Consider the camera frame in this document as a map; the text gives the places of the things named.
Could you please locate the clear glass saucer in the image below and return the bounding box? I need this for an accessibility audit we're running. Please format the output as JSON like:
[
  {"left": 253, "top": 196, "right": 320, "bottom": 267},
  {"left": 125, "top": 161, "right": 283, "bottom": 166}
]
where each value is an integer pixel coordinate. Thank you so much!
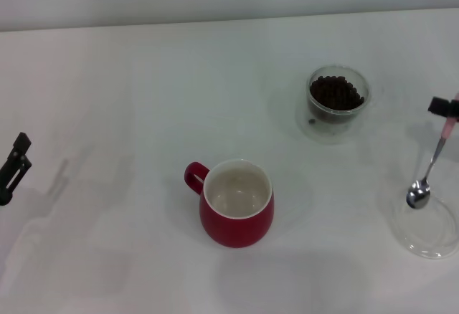
[
  {"left": 389, "top": 194, "right": 459, "bottom": 260},
  {"left": 294, "top": 87, "right": 377, "bottom": 146}
]

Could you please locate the red ceramic mug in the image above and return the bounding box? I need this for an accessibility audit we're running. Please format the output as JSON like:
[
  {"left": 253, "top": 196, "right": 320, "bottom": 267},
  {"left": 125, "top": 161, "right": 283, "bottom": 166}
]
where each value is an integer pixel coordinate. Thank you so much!
[{"left": 184, "top": 158, "right": 275, "bottom": 249}]

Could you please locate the pink-handled metal spoon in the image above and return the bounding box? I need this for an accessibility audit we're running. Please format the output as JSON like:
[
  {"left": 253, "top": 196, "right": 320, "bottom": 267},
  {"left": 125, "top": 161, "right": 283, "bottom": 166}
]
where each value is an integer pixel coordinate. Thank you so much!
[{"left": 405, "top": 93, "right": 459, "bottom": 210}]

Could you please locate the clear double-walled glass cup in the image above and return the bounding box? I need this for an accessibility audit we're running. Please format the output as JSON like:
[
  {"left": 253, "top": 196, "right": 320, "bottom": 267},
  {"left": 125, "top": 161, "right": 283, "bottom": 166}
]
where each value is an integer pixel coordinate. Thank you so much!
[{"left": 306, "top": 65, "right": 371, "bottom": 125}]

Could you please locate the pile of coffee beans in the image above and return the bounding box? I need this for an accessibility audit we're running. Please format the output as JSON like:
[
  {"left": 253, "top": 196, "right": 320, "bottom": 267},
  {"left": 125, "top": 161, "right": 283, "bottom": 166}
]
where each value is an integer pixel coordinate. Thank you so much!
[{"left": 309, "top": 75, "right": 366, "bottom": 111}]

